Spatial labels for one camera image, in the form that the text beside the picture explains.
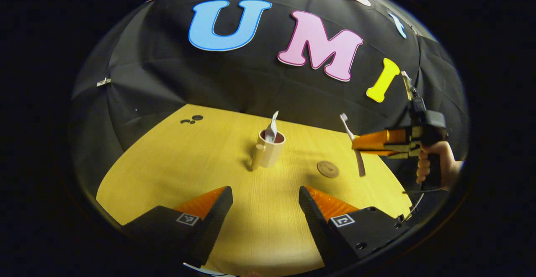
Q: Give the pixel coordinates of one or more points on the beige cup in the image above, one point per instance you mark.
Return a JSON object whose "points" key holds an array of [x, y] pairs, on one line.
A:
{"points": [[273, 153]]}

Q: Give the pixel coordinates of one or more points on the silver metal clip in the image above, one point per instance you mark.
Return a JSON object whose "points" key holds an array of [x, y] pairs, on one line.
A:
{"points": [[103, 81]]}

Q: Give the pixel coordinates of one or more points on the white toothpaste tube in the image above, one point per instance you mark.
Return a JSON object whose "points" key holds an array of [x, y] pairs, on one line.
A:
{"points": [[272, 128]]}

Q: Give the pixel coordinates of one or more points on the wooden desktop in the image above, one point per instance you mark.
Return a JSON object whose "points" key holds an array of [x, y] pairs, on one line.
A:
{"points": [[167, 172]]}

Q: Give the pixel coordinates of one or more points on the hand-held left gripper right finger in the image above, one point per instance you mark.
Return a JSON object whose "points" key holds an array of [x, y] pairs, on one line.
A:
{"points": [[314, 222]]}

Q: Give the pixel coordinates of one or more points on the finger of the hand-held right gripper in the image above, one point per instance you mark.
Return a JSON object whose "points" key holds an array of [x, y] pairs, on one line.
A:
{"points": [[381, 140], [393, 153]]}

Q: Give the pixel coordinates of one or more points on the black backdrop cloth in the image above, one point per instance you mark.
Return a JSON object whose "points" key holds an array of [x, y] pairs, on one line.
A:
{"points": [[251, 80]]}

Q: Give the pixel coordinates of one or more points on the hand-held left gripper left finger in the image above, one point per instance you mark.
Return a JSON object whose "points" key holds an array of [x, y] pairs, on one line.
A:
{"points": [[213, 222]]}

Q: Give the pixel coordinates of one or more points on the round cork coaster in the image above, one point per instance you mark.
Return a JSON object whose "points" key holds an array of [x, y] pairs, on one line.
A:
{"points": [[328, 169]]}

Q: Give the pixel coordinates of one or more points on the pale pink toothbrush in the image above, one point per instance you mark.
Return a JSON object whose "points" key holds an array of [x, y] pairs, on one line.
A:
{"points": [[359, 164]]}

